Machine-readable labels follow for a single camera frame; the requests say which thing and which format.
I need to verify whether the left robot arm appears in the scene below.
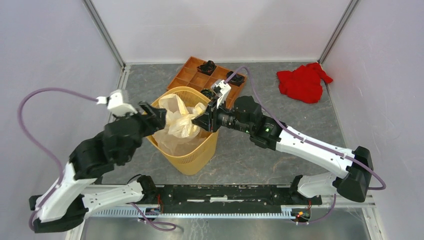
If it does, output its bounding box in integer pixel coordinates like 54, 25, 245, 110
29, 101, 167, 233

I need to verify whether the orange compartment tray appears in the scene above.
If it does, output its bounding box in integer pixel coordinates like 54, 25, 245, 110
166, 56, 248, 109

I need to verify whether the black rolled strap right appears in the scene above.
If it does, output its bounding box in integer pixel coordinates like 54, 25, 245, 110
225, 70, 246, 87

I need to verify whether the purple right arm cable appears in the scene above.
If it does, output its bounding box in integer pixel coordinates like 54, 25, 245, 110
225, 65, 387, 191

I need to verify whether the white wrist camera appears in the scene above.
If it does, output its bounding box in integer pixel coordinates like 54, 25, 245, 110
96, 89, 138, 118
210, 79, 232, 109

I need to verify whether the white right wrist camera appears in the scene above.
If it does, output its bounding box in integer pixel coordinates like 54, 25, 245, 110
210, 79, 232, 109

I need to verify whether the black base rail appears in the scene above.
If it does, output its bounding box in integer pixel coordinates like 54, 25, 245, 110
140, 184, 323, 214

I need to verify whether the red cloth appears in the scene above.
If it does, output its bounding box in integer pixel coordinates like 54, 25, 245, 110
276, 62, 333, 104

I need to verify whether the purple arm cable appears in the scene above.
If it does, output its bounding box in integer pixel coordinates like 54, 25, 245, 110
225, 65, 387, 191
17, 87, 100, 232

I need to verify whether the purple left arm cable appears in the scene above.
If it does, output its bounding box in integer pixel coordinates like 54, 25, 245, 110
17, 87, 100, 232

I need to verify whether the black rolled strap rear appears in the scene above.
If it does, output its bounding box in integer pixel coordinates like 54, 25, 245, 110
196, 60, 218, 76

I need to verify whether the yellow mesh trash bin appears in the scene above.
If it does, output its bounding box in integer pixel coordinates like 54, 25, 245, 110
147, 86, 218, 176

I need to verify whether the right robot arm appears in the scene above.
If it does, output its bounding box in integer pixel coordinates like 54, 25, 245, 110
192, 96, 373, 204

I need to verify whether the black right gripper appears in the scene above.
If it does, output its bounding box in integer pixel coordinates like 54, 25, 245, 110
191, 96, 252, 134

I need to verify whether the cream plastic trash bag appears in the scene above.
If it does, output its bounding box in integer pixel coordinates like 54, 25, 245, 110
153, 93, 206, 157

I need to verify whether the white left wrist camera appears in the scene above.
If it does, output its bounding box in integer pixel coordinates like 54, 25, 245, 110
96, 89, 138, 118

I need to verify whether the black rolled strap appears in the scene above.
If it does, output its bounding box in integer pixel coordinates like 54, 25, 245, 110
196, 60, 218, 76
225, 70, 246, 87

